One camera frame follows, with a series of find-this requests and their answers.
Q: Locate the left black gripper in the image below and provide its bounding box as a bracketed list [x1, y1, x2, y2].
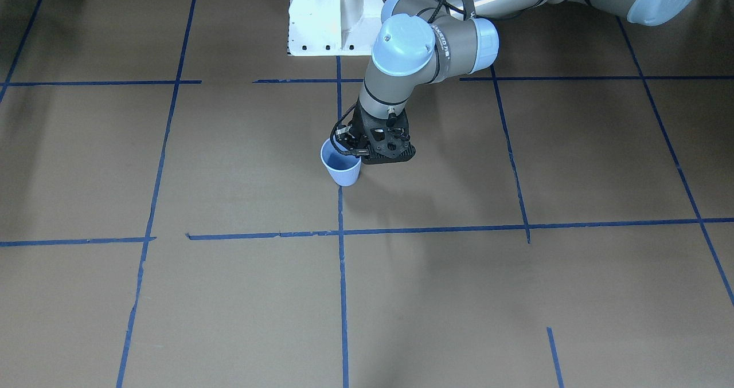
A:
[334, 106, 402, 158]

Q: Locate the blue paper cup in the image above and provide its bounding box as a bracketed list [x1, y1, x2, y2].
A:
[320, 139, 362, 187]

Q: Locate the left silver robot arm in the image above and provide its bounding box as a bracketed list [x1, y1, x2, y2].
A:
[329, 0, 692, 164]

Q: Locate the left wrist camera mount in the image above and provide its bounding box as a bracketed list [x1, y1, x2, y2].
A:
[360, 115, 416, 165]

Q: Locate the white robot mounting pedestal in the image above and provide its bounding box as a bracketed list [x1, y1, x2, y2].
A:
[288, 0, 385, 57]

